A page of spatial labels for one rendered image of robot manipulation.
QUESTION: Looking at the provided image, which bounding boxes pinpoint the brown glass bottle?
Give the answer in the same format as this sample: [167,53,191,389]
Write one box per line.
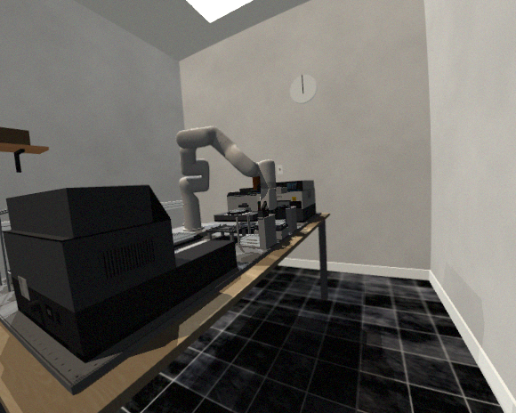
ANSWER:
[253,176,261,190]

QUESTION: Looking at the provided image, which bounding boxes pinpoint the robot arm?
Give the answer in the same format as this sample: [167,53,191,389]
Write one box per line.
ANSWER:
[176,126,287,231]

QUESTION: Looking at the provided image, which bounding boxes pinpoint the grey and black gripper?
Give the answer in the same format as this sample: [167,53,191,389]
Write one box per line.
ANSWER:
[261,189,278,220]

